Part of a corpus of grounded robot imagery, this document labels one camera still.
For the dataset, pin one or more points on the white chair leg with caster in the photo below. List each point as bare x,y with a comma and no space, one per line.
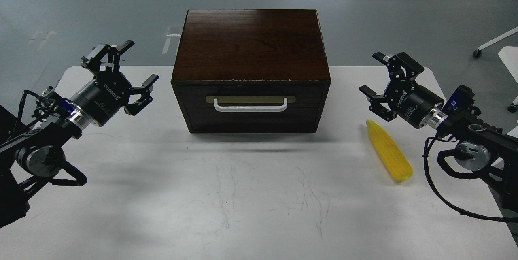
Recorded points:
478,52

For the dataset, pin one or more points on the yellow corn cob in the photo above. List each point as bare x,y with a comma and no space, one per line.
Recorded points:
389,153

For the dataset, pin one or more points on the black caster wheel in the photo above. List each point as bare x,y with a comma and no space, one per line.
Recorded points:
512,108

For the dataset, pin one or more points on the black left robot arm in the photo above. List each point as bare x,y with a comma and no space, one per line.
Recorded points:
32,140

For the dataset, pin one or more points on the wooden drawer with white handle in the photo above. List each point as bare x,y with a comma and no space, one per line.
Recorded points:
252,108

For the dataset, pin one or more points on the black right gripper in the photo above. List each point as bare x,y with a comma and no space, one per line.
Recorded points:
404,96

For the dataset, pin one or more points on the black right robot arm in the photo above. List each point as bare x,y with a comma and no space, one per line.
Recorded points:
482,151

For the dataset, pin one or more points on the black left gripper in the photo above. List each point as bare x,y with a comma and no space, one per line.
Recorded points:
104,95

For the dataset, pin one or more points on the dark wooden drawer cabinet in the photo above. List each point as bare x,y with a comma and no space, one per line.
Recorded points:
251,46

